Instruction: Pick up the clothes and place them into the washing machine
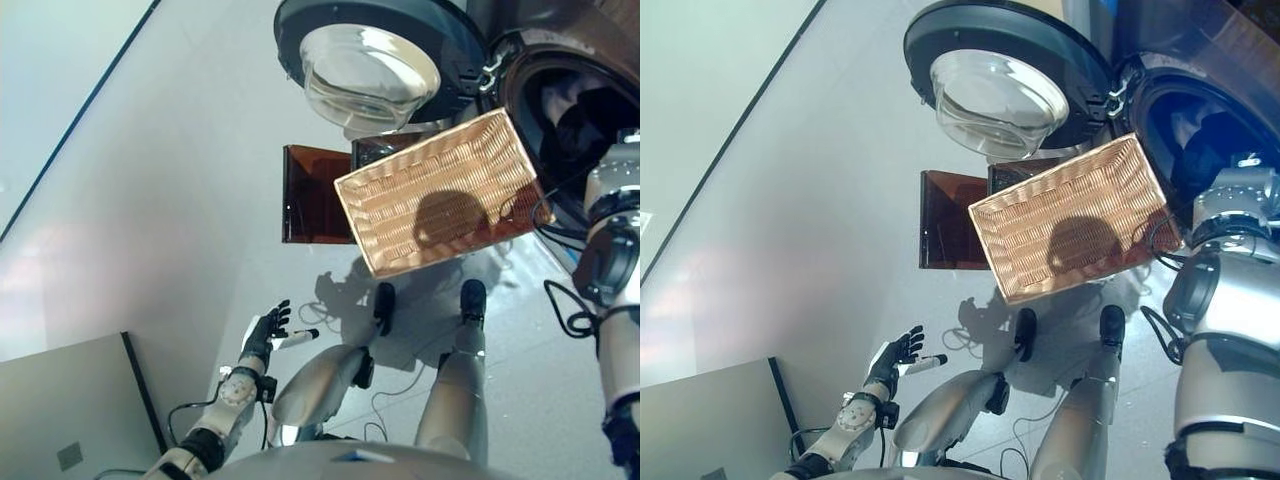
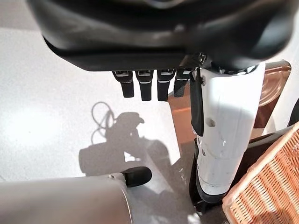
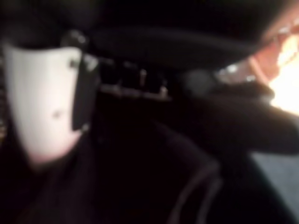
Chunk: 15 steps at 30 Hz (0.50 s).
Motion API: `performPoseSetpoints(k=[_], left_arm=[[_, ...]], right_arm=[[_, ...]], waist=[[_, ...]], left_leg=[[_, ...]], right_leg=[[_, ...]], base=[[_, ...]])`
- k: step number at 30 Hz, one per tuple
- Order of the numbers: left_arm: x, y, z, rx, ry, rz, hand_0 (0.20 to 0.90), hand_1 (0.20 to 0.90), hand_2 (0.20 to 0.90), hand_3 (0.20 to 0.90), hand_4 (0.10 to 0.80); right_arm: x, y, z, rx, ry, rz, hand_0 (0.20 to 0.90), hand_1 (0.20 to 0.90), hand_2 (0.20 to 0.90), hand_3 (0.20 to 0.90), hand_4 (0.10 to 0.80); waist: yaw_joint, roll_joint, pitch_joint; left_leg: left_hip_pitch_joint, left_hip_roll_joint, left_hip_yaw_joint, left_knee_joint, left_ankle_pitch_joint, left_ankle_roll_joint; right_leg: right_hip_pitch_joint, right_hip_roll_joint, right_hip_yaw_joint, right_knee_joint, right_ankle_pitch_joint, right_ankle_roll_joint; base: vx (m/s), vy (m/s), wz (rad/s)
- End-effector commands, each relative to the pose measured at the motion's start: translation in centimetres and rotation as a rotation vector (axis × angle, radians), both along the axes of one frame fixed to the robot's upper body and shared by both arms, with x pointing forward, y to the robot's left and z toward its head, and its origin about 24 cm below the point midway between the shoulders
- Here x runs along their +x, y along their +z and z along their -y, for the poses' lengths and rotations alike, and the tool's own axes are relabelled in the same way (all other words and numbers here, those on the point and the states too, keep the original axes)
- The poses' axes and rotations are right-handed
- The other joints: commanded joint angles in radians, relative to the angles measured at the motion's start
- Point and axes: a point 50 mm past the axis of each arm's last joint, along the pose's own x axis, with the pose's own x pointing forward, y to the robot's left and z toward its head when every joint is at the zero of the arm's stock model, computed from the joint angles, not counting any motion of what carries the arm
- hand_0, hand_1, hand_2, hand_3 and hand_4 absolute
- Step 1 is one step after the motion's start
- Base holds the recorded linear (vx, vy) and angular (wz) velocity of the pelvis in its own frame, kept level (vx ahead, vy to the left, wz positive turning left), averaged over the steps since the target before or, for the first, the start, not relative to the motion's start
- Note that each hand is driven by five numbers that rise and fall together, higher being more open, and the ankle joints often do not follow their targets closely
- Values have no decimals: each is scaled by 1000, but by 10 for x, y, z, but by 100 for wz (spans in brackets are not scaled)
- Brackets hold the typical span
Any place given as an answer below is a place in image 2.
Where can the brown transparent acrylic stool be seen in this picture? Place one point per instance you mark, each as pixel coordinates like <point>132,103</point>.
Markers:
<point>182,116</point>

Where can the round glass washer door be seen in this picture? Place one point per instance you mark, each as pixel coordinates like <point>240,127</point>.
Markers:
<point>271,91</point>

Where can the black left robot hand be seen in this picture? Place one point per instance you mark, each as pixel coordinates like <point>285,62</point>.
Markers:
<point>163,35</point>

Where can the shallow wicker laundry basket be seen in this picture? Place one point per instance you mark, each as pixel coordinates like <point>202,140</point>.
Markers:
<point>268,186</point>

